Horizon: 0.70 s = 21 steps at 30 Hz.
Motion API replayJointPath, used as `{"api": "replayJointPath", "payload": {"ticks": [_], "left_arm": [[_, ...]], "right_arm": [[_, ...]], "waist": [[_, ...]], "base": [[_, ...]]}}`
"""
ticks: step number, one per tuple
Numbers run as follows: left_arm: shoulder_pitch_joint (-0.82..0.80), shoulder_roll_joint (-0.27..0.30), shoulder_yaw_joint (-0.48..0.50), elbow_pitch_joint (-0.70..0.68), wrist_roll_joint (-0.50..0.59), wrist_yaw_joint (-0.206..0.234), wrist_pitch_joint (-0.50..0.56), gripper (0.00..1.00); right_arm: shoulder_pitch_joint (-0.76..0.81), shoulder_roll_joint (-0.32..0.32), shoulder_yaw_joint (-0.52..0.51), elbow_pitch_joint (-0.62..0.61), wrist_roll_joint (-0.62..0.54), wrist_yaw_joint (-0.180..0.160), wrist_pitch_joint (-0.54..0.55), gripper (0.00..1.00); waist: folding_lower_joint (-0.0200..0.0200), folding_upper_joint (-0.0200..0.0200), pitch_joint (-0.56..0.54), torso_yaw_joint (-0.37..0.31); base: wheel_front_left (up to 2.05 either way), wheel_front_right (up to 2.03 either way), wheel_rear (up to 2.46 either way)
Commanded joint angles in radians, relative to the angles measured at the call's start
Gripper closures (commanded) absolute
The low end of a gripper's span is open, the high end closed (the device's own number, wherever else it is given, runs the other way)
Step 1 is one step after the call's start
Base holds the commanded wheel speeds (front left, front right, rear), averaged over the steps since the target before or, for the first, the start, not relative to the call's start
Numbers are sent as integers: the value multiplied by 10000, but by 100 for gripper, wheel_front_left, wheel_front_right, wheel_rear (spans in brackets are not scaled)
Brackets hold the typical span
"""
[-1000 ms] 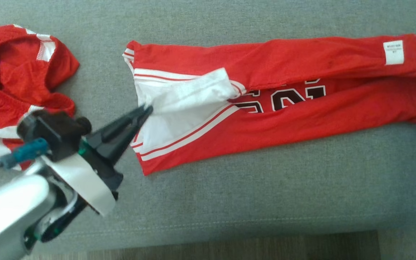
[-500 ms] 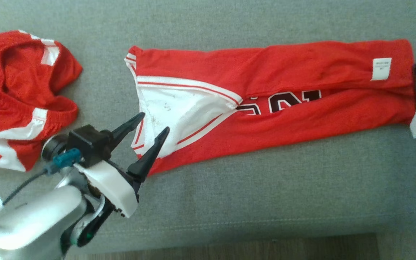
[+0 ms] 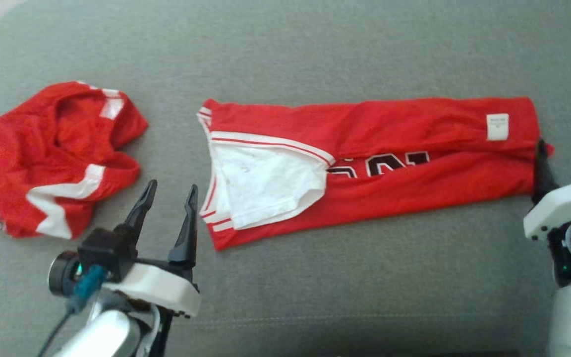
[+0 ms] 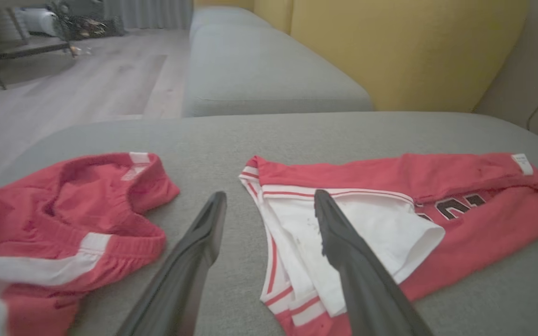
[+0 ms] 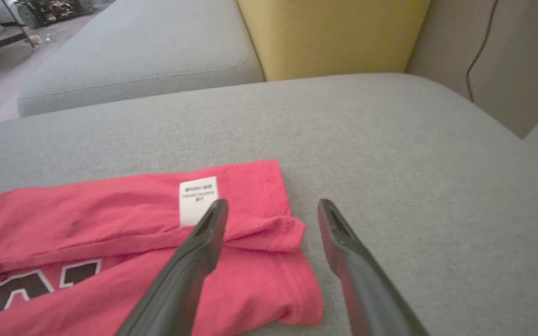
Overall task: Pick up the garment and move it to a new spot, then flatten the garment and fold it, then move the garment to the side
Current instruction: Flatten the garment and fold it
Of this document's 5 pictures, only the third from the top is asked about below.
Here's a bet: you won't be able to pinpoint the grey fabric sofa seat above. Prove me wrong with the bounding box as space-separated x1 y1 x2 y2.
0 0 571 357

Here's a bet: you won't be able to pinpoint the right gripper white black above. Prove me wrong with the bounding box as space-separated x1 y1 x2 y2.
523 139 571 241

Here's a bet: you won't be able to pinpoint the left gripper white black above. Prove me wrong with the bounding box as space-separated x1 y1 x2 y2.
101 179 201 318

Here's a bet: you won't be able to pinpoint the red mesh shorts white stripes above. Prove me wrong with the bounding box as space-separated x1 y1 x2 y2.
0 80 149 240

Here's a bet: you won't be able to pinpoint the left black cable teal plug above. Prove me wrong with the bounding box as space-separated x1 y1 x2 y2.
37 264 106 357

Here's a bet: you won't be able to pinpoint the red jersey with white sleeves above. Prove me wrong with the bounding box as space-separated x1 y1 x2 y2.
197 96 555 251

